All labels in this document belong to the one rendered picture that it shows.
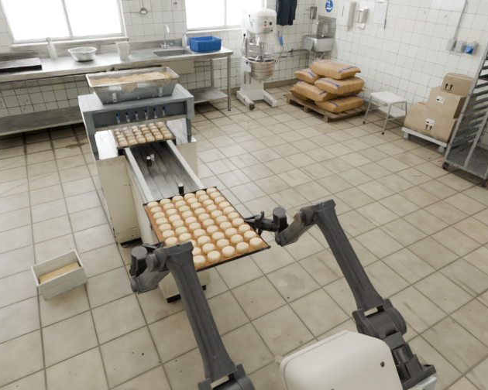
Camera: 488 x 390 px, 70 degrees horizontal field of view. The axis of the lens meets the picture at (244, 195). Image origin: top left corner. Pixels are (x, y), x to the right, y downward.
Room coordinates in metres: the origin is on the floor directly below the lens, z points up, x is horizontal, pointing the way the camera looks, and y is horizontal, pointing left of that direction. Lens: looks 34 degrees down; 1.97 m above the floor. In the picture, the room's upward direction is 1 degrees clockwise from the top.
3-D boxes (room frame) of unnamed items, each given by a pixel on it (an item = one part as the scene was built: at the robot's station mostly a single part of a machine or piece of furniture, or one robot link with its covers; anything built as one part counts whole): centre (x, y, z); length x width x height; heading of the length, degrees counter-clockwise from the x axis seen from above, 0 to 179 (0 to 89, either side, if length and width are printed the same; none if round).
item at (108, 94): (2.34, 0.76, 1.25); 0.56 x 0.29 x 0.14; 117
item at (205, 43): (5.41, 0.61, 0.95); 0.40 x 0.30 x 0.14; 123
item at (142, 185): (2.38, 0.94, 0.87); 2.01 x 0.03 x 0.07; 27
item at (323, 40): (6.37, -1.25, 0.93); 0.99 x 0.38 x 1.09; 30
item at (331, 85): (5.21, -1.41, 0.47); 0.72 x 0.42 x 0.17; 125
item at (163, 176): (1.89, 0.53, 0.45); 0.70 x 0.34 x 0.90; 27
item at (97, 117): (2.34, 0.76, 1.01); 0.72 x 0.33 x 0.34; 117
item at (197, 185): (2.51, 0.68, 0.87); 2.01 x 0.03 x 0.07; 27
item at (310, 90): (5.35, -1.10, 0.32); 0.72 x 0.42 x 0.17; 34
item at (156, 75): (2.34, 0.75, 1.28); 0.54 x 0.27 x 0.06; 117
